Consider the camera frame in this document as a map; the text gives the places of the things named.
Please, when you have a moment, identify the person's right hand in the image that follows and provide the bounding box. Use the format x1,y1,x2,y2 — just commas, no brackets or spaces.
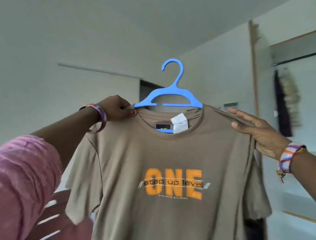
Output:
228,108,292,160

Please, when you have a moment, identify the person's left hand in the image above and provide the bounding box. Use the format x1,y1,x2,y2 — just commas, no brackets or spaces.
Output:
96,95,137,122

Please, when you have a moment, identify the purple tree-print t-shirt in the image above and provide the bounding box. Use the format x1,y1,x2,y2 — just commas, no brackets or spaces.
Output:
274,69,293,137

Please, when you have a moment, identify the beige garment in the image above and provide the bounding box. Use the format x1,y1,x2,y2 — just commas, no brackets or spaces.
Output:
65,104,273,240

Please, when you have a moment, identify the yellow floral dress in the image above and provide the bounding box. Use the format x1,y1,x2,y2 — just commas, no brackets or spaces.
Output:
279,67,302,127

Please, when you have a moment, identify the blue plastic hanger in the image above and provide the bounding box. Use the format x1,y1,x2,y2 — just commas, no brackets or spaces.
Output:
133,58,203,134

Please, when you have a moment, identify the person's left forearm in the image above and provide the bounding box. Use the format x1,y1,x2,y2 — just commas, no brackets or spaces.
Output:
31,106,102,169

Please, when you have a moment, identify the person's right forearm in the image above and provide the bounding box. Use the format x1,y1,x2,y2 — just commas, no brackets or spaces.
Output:
291,148,316,201

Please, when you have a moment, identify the striped orange purple bangle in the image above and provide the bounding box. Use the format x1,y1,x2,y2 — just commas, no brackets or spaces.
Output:
79,103,108,134

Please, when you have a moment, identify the striped white purple bangle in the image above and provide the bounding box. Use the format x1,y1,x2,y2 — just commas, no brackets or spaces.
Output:
278,142,308,174

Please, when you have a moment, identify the maroon plastic chair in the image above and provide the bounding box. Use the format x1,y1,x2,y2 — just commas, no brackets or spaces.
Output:
27,188,94,240

